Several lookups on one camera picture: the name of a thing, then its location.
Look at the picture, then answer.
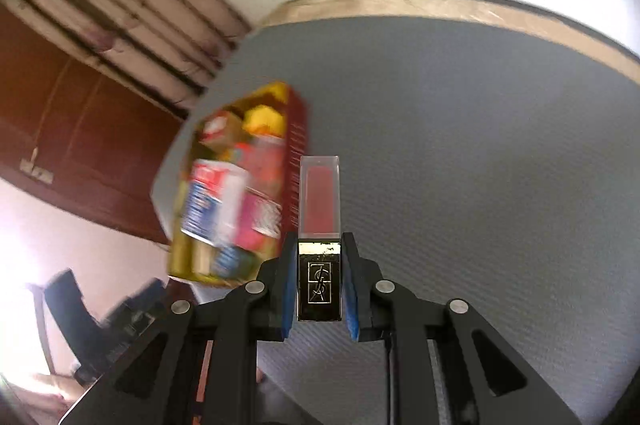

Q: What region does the beige patterned curtain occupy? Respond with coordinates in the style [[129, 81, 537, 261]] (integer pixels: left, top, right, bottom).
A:
[[1, 0, 250, 119]]

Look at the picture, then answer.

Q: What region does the grey honeycomb mesh mat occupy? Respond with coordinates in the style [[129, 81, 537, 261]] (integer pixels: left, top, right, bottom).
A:
[[152, 18, 639, 424]]

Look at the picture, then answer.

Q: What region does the yellow red striped wooden cube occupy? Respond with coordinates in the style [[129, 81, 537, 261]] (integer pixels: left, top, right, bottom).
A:
[[242, 104, 286, 138]]

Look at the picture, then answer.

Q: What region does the gold cap red lipstick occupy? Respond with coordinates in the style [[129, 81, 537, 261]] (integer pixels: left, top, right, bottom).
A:
[[297, 156, 342, 322]]

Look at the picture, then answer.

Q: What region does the red barcode clear box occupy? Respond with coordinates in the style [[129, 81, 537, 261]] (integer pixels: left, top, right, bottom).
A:
[[198, 111, 246, 152]]

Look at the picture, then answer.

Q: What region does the red gold toffee tin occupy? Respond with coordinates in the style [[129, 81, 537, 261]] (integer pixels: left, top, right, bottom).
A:
[[168, 82, 307, 287]]

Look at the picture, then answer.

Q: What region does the brown wooden cabinet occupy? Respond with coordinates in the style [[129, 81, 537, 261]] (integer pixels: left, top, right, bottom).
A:
[[1, 9, 181, 243]]

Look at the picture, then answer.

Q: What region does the pink packet clear wrap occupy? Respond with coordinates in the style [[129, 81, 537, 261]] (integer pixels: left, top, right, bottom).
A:
[[234, 136, 284, 259]]

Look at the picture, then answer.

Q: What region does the clear plastic box blue label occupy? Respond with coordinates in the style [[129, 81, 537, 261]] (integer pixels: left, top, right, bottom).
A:
[[180, 160, 250, 247]]

